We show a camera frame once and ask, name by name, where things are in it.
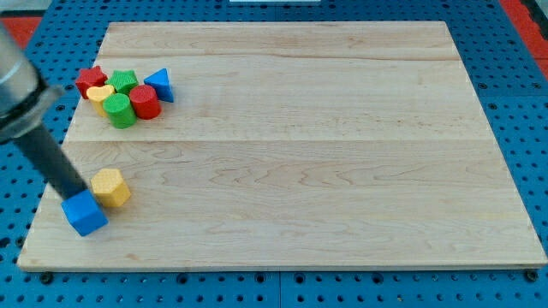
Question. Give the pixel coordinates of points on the yellow hexagon block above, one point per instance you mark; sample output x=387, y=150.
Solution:
x=110, y=188

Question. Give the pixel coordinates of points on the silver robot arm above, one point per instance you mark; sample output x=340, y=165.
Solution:
x=25, y=96

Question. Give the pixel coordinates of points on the wooden board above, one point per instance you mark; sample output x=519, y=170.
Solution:
x=319, y=146

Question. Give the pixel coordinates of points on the blue triangle block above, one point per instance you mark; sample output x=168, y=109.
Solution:
x=161, y=83

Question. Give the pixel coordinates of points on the red cylinder block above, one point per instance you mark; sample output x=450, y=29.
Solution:
x=145, y=103

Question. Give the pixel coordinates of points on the green cylinder block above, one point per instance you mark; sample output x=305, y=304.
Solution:
x=120, y=111

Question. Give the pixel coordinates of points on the green star block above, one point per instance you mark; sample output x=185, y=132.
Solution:
x=124, y=81

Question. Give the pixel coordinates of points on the yellow heart block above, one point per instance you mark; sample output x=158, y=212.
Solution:
x=97, y=95

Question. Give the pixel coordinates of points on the blue cube block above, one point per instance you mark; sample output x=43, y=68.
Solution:
x=83, y=213

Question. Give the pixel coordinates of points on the red star block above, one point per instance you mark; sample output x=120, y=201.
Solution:
x=89, y=77

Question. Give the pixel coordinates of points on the black pusher rod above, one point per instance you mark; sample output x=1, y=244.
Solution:
x=44, y=152

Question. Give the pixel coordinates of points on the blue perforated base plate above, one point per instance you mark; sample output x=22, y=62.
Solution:
x=504, y=47

